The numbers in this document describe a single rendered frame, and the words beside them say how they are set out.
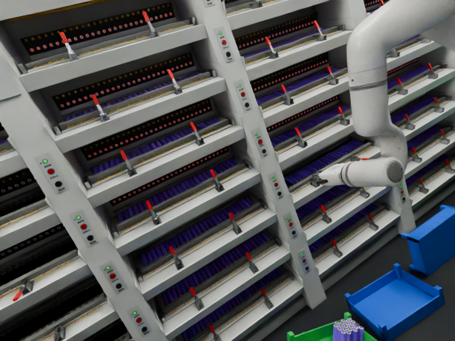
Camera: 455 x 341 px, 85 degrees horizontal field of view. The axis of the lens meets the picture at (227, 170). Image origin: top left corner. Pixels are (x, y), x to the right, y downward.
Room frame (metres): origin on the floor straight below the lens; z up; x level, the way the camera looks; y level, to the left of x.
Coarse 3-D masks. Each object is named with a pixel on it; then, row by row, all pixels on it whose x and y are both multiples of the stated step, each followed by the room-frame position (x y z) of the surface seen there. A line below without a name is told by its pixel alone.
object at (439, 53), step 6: (438, 48) 1.49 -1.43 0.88; (444, 48) 1.46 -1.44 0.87; (426, 54) 1.55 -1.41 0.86; (432, 54) 1.52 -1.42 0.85; (438, 54) 1.50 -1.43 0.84; (444, 54) 1.47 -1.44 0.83; (450, 54) 1.44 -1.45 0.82; (420, 60) 1.59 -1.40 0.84; (444, 84) 1.49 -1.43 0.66; (450, 84) 1.46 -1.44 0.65; (444, 90) 1.50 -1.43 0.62; (450, 90) 1.47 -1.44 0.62; (450, 114) 1.49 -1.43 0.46; (450, 120) 1.49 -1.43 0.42
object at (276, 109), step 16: (304, 64) 1.29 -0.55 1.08; (320, 64) 1.34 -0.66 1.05; (336, 64) 1.35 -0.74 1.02; (256, 80) 1.20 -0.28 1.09; (272, 80) 1.24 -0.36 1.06; (288, 80) 1.27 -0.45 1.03; (304, 80) 1.27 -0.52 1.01; (320, 80) 1.20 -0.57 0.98; (336, 80) 1.17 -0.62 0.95; (272, 96) 1.17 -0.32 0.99; (288, 96) 1.15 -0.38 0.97; (304, 96) 1.13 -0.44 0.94; (320, 96) 1.12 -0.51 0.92; (272, 112) 1.05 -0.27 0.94; (288, 112) 1.07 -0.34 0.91
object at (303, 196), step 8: (352, 136) 1.37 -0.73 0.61; (360, 136) 1.32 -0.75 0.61; (376, 144) 1.24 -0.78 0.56; (368, 152) 1.21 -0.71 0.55; (376, 152) 1.19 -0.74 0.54; (360, 160) 1.17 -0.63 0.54; (320, 184) 1.09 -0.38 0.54; (304, 192) 1.07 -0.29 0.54; (312, 192) 1.06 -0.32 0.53; (320, 192) 1.08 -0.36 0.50; (296, 200) 1.03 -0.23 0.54; (304, 200) 1.05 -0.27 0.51; (296, 208) 1.04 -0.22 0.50
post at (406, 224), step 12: (336, 0) 1.26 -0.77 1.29; (348, 0) 1.21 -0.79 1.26; (360, 0) 1.23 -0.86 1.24; (324, 12) 1.34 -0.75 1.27; (336, 12) 1.28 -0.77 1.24; (348, 12) 1.22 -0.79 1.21; (360, 12) 1.22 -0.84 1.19; (336, 48) 1.33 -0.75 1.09; (348, 96) 1.33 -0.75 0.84; (396, 192) 1.21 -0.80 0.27; (396, 204) 1.22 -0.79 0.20; (408, 204) 1.23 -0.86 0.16; (408, 216) 1.22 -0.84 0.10; (408, 228) 1.22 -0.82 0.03
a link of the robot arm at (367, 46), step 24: (408, 0) 0.57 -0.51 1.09; (432, 0) 0.54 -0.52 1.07; (360, 24) 0.66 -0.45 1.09; (384, 24) 0.61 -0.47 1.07; (408, 24) 0.58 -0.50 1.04; (432, 24) 0.56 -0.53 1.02; (360, 48) 0.64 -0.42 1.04; (384, 48) 0.63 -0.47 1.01; (360, 72) 0.65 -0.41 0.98; (384, 72) 0.64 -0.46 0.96
